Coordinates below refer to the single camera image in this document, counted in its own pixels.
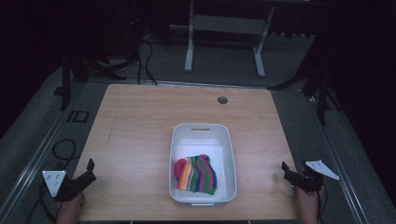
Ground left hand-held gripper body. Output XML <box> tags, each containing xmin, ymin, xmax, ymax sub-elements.
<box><xmin>41</xmin><ymin>169</ymin><xmax>94</xmax><ymax>203</ymax></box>

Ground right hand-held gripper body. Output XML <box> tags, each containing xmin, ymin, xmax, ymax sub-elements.
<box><xmin>293</xmin><ymin>159</ymin><xmax>341</xmax><ymax>193</ymax></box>

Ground white plastic bin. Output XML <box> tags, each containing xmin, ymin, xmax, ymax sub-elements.
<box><xmin>168</xmin><ymin>122</ymin><xmax>237</xmax><ymax>207</ymax></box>

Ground rainbow striped sock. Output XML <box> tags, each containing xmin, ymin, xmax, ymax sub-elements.
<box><xmin>174</xmin><ymin>153</ymin><xmax>218</xmax><ymax>196</ymax></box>

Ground person's right hand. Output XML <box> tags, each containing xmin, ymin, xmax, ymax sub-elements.
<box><xmin>295</xmin><ymin>185</ymin><xmax>326</xmax><ymax>224</ymax></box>

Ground person's left hand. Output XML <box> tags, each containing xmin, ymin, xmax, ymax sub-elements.
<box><xmin>55</xmin><ymin>192</ymin><xmax>86</xmax><ymax>224</ymax></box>

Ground black metal stand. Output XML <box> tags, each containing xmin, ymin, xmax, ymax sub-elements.
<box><xmin>53</xmin><ymin>43</ymin><xmax>128</xmax><ymax>112</ymax></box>
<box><xmin>266</xmin><ymin>35</ymin><xmax>343</xmax><ymax>127</ymax></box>

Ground left hand-held gripper cable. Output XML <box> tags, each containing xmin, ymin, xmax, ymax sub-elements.
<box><xmin>25</xmin><ymin>178</ymin><xmax>64</xmax><ymax>224</ymax></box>

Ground hand-held gripper cable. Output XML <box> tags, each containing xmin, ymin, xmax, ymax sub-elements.
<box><xmin>315</xmin><ymin>186</ymin><xmax>329</xmax><ymax>224</ymax></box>
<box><xmin>25</xmin><ymin>178</ymin><xmax>64</xmax><ymax>224</ymax></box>

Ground black looped floor cable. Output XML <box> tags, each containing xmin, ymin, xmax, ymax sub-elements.
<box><xmin>51</xmin><ymin>138</ymin><xmax>81</xmax><ymax>171</ymax></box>

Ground right hand-held gripper cable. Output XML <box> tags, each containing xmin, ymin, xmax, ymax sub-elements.
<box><xmin>315</xmin><ymin>186</ymin><xmax>329</xmax><ymax>224</ymax></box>

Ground metal floor rail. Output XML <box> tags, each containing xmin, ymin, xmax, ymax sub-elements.
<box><xmin>0</xmin><ymin>83</ymin><xmax>90</xmax><ymax>218</ymax></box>
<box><xmin>303</xmin><ymin>92</ymin><xmax>372</xmax><ymax>224</ymax></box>

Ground black background cable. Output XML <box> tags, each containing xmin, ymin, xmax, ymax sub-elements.
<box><xmin>135</xmin><ymin>38</ymin><xmax>159</xmax><ymax>86</ymax></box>

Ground white metal desk frame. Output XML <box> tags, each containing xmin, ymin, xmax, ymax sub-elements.
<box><xmin>184</xmin><ymin>0</ymin><xmax>276</xmax><ymax>78</ymax></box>

